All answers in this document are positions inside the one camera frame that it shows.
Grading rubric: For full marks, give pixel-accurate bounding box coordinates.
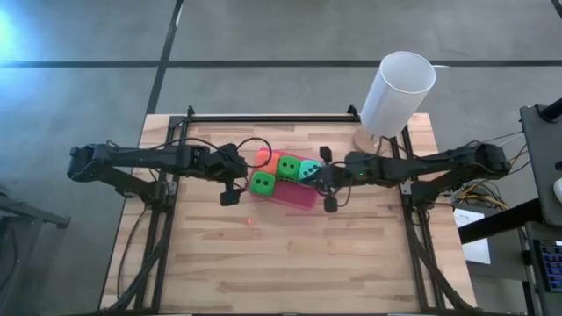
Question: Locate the large green foam die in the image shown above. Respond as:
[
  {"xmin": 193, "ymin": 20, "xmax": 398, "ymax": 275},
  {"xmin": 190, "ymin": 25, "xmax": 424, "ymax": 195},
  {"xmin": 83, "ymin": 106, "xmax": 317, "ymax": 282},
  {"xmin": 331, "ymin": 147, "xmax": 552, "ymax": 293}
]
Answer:
[
  {"xmin": 249, "ymin": 170, "xmax": 277, "ymax": 198},
  {"xmin": 276, "ymin": 155, "xmax": 302, "ymax": 182}
]

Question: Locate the white plastic cup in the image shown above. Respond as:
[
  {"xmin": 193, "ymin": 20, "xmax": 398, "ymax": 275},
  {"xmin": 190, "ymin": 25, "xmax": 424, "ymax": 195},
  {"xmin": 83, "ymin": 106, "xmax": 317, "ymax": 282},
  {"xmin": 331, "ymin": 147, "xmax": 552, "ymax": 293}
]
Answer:
[{"xmin": 352, "ymin": 51, "xmax": 437, "ymax": 155}]

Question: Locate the black metal stand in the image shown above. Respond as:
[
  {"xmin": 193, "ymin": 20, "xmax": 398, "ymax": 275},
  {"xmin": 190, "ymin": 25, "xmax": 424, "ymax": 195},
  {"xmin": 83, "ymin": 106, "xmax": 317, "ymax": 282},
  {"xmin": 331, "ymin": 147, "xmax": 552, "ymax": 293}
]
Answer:
[{"xmin": 0, "ymin": 183, "xmax": 71, "ymax": 316}]

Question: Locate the black keyboard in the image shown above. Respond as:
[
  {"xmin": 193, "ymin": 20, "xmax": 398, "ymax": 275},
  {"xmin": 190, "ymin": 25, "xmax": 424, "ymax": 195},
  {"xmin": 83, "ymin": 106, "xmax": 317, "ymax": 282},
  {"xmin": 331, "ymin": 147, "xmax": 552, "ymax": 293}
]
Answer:
[{"xmin": 532, "ymin": 239, "xmax": 562, "ymax": 294}]

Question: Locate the dark grey desk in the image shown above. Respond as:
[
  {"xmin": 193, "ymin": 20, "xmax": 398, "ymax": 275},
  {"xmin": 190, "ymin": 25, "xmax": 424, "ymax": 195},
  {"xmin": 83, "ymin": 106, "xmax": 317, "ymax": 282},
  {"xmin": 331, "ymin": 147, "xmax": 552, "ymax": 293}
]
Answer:
[{"xmin": 520, "ymin": 97, "xmax": 562, "ymax": 227}]

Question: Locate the yellow cable bundle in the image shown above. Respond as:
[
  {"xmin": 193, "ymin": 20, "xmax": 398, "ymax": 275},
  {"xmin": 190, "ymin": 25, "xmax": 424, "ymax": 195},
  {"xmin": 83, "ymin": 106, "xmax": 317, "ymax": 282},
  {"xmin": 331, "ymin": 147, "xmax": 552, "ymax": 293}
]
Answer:
[{"xmin": 451, "ymin": 182, "xmax": 510, "ymax": 212}]

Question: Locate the white paper sheet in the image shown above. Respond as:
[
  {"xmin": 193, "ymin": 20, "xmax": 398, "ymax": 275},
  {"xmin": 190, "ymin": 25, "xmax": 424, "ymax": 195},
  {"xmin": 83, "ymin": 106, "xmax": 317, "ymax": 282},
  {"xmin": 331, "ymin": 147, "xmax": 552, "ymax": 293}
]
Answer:
[{"xmin": 453, "ymin": 208, "xmax": 492, "ymax": 265}]

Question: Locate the large teal foam die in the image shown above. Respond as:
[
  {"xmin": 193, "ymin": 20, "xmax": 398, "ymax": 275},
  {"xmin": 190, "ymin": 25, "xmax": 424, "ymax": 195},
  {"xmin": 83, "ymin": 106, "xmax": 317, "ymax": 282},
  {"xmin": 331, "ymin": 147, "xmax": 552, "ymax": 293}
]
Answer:
[{"xmin": 298, "ymin": 159, "xmax": 324, "ymax": 184}]

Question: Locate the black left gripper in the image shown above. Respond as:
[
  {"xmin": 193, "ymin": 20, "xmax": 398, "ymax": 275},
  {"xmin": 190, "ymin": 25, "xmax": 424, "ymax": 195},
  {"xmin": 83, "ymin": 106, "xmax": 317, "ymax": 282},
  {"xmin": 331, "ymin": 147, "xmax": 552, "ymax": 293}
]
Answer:
[{"xmin": 205, "ymin": 142, "xmax": 249, "ymax": 207}]

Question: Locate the black desk beam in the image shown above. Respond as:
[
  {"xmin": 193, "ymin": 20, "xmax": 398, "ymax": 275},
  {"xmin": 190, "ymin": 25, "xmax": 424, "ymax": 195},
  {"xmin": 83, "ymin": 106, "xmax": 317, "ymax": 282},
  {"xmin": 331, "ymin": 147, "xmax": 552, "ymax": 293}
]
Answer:
[{"xmin": 458, "ymin": 197, "xmax": 544, "ymax": 245}]

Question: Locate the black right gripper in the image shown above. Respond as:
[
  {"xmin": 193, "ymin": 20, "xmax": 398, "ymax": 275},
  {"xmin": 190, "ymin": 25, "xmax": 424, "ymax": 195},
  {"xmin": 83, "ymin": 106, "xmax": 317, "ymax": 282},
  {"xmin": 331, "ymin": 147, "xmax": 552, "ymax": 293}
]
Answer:
[{"xmin": 320, "ymin": 146, "xmax": 383, "ymax": 213}]

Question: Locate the pink translucent plastic bin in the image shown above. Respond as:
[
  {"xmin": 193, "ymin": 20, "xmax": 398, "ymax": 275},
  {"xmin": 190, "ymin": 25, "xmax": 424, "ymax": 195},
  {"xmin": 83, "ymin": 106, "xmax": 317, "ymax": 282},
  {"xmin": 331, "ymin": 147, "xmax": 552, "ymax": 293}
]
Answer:
[{"xmin": 248, "ymin": 147, "xmax": 320, "ymax": 211}]

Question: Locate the black aluminium table frame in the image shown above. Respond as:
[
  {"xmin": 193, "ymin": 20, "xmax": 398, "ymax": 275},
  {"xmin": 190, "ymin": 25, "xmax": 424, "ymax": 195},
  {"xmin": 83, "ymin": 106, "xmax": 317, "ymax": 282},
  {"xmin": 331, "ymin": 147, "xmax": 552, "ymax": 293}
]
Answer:
[{"xmin": 104, "ymin": 104, "xmax": 473, "ymax": 315}]

